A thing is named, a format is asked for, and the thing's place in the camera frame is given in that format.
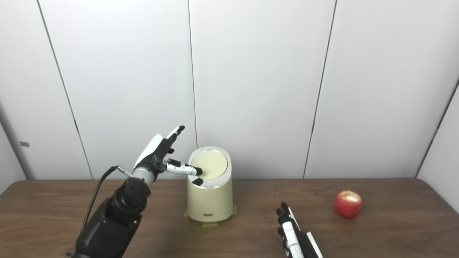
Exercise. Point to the small gray wall label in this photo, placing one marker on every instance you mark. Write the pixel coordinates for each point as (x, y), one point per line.
(24, 144)

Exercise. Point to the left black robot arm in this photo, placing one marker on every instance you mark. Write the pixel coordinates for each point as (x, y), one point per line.
(111, 225)

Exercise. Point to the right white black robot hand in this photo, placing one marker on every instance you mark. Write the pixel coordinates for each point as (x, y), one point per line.
(299, 243)

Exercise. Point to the red apple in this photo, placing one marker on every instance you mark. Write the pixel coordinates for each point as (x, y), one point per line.
(348, 205)

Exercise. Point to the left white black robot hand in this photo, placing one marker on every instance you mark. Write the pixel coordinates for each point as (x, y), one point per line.
(156, 152)

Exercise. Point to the cream-colored bin body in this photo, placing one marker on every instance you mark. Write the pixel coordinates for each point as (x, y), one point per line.
(209, 202)

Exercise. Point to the round cream bin lid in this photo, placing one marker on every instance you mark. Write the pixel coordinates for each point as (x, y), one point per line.
(215, 161)

